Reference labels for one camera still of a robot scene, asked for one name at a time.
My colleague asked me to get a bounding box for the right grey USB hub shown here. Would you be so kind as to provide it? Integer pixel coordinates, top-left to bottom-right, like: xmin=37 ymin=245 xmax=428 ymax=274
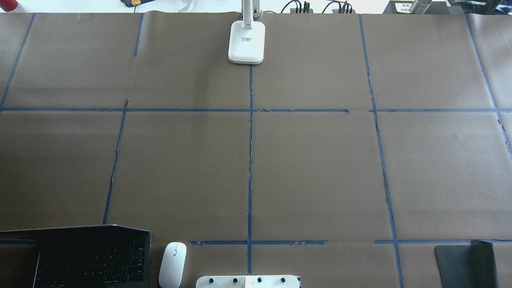
xmin=331 ymin=1 xmax=354 ymax=14

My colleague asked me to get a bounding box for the black mouse pad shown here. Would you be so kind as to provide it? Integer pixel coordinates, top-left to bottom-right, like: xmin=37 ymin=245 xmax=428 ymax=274
xmin=434 ymin=239 xmax=500 ymax=288

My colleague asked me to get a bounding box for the left grey USB hub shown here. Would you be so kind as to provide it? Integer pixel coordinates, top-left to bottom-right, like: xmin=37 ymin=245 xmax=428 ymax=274
xmin=287 ymin=0 xmax=313 ymax=14

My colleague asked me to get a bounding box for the white computer mouse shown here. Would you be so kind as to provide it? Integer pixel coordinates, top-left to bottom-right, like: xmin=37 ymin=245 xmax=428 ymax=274
xmin=158 ymin=242 xmax=187 ymax=288

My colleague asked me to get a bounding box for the white desk lamp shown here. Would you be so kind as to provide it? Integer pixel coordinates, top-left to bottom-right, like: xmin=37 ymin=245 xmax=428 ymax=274
xmin=228 ymin=0 xmax=266 ymax=64

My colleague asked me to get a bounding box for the brown paper table cover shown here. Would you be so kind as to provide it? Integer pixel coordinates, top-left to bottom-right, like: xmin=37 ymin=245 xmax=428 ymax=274
xmin=1 ymin=11 xmax=511 ymax=288

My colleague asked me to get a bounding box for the dark grey laptop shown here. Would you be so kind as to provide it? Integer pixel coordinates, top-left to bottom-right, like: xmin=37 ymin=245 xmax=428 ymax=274
xmin=1 ymin=224 xmax=151 ymax=288

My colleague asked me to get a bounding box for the grey usb hub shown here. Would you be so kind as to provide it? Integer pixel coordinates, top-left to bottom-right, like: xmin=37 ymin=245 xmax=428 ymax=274
xmin=331 ymin=1 xmax=354 ymax=14
xmin=287 ymin=0 xmax=313 ymax=14

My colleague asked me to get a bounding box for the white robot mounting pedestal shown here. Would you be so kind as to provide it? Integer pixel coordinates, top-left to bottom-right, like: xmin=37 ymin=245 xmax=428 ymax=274
xmin=196 ymin=275 xmax=301 ymax=288

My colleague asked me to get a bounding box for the silver metal cup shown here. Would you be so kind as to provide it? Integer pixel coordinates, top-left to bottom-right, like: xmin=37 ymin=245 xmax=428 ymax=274
xmin=410 ymin=0 xmax=432 ymax=15

